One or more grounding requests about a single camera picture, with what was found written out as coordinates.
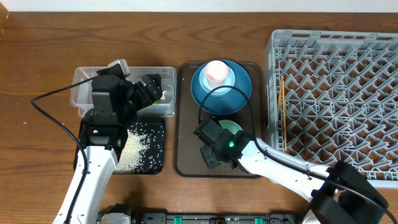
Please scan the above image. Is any white tissue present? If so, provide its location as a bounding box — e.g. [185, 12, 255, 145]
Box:
[160, 91, 166, 100]

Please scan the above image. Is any mint green bowl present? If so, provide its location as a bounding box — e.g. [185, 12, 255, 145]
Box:
[218, 119, 243, 134]

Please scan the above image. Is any light blue bowl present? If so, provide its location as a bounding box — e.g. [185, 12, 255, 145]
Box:
[199, 66, 235, 96]

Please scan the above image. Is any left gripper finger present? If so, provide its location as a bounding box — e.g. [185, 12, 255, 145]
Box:
[133, 93, 155, 111]
[138, 73, 163, 101]

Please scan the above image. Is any dark blue plate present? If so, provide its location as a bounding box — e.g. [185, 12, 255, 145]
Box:
[191, 60, 252, 115]

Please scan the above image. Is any white rice pile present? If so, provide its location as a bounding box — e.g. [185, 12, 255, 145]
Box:
[114, 119, 165, 175]

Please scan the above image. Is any grey plastic dishwasher rack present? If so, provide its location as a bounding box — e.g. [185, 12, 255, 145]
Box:
[265, 29, 397, 189]

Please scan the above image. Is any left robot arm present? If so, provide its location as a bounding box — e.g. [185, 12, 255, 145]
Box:
[54, 68, 162, 223]

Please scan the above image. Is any brown plastic serving tray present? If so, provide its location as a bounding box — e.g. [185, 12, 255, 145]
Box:
[174, 62, 267, 179]

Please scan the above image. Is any black rectangular waste tray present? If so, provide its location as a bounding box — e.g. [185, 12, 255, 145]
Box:
[78, 115, 165, 174]

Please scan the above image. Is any pink paper cup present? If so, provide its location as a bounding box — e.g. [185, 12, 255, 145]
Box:
[205, 60, 229, 90]

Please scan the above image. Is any clear plastic waste bin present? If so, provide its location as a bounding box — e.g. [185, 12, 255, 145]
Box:
[70, 67, 177, 117]

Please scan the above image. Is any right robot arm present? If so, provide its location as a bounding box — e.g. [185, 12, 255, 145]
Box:
[193, 119, 391, 223]

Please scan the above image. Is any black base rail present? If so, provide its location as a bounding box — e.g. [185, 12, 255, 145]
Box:
[96, 203, 299, 224]

